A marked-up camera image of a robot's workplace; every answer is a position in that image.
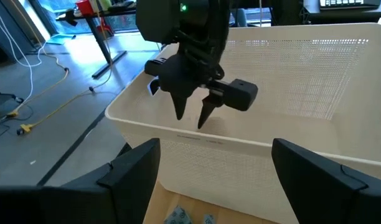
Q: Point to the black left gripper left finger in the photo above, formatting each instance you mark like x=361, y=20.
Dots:
x=128, y=186

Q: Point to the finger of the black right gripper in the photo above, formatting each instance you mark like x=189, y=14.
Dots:
x=179, y=107
x=206, y=112

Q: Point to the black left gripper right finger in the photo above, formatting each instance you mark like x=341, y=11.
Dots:
x=321, y=189

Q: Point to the red stool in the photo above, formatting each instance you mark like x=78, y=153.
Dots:
x=105, y=28

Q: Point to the black computer keyboard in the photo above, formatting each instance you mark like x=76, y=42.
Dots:
x=349, y=3

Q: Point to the red container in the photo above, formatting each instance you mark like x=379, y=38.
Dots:
x=84, y=7

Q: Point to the teal floor mat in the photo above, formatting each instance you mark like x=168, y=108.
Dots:
x=61, y=39

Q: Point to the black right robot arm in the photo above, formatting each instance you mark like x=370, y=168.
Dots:
x=159, y=21

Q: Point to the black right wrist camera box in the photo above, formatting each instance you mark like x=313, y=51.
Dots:
x=237, y=95

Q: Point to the grey desk with keyboard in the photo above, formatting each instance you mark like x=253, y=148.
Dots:
x=343, y=15

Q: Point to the teal patterned fabric pouch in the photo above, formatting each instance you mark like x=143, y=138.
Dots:
x=178, y=216

